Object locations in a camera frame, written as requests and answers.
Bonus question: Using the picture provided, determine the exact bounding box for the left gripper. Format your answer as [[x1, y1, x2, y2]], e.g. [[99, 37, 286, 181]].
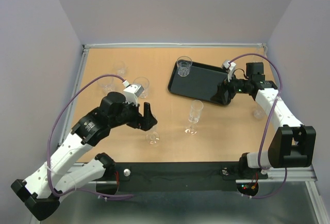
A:
[[110, 97, 157, 131]]

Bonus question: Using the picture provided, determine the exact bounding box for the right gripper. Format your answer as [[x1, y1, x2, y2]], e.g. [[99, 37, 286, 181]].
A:
[[209, 70, 251, 105]]

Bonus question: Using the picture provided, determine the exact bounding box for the clear wine glass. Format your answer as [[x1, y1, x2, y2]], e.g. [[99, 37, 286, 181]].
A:
[[145, 124, 160, 145]]

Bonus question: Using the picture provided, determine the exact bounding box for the etched stemmed glass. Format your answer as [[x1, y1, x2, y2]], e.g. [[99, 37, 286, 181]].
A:
[[185, 100, 204, 135]]

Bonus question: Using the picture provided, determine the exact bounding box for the faceted tumbler glass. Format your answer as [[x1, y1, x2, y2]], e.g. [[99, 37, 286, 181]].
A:
[[176, 56, 192, 77]]

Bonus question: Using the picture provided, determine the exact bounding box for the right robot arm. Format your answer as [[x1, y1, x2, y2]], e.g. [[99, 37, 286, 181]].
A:
[[213, 61, 316, 178]]

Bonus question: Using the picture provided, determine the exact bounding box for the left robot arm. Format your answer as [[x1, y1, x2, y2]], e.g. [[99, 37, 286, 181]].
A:
[[11, 92, 157, 221]]

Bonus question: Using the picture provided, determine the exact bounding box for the black plastic tray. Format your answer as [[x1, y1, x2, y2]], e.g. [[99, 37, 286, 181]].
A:
[[168, 62, 227, 106]]

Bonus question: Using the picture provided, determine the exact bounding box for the large faceted tumbler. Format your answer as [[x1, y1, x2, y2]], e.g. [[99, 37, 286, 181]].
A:
[[133, 77, 150, 99]]

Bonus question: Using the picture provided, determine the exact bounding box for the small glass right near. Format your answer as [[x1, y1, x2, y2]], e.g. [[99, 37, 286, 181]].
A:
[[253, 105, 265, 120]]

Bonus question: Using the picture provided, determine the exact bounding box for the wide clear cup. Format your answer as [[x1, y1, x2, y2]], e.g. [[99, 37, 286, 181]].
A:
[[97, 76, 116, 94]]

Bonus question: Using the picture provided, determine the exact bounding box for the small shot glass far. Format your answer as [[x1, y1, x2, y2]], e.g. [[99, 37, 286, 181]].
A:
[[113, 61, 127, 77]]

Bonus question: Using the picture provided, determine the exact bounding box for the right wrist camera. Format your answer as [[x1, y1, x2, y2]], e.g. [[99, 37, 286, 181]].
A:
[[222, 60, 236, 73]]

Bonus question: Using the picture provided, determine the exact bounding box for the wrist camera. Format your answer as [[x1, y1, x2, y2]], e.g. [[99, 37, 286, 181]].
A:
[[222, 60, 236, 73], [123, 84, 144, 98]]

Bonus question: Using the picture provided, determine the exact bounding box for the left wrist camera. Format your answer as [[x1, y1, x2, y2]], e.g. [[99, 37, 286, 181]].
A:
[[123, 84, 144, 98]]

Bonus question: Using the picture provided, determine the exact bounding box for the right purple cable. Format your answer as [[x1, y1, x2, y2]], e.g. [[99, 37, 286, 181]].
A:
[[228, 53, 288, 199]]

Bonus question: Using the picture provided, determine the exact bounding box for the purple cable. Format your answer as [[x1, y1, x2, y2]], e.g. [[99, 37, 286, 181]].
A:
[[48, 73, 135, 200], [228, 53, 288, 199]]

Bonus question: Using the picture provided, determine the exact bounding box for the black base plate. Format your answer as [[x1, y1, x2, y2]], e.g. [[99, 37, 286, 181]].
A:
[[95, 162, 267, 195]]

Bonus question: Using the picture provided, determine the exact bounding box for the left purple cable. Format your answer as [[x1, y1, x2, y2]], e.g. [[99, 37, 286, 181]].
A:
[[48, 73, 135, 200]]

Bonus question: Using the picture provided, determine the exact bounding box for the aluminium table frame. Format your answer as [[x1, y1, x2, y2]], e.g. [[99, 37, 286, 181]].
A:
[[30, 43, 330, 224]]

